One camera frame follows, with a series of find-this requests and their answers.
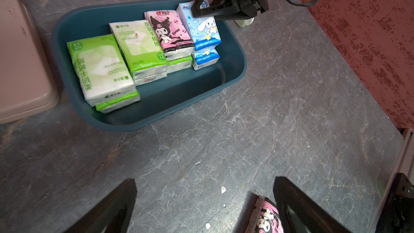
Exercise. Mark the aluminium front rail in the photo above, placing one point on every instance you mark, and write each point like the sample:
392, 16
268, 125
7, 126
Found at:
404, 164

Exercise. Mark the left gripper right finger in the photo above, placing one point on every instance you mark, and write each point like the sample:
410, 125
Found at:
299, 213

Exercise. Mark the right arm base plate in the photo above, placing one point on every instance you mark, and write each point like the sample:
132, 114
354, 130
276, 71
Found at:
397, 215

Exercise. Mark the pink tissue pack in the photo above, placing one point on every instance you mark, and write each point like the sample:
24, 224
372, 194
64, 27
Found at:
171, 33
265, 217

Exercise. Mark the blue tissue pack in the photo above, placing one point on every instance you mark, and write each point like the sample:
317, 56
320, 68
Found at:
203, 30
204, 58

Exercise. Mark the green tissue pack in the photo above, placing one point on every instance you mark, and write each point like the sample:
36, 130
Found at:
141, 50
101, 69
179, 64
118, 103

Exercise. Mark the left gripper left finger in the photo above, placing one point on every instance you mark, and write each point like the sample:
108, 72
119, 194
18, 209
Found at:
112, 214

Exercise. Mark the teal plastic storage box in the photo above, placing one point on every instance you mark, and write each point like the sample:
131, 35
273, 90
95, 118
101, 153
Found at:
127, 65

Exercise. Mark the pink pencil case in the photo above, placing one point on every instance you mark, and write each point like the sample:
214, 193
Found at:
27, 83

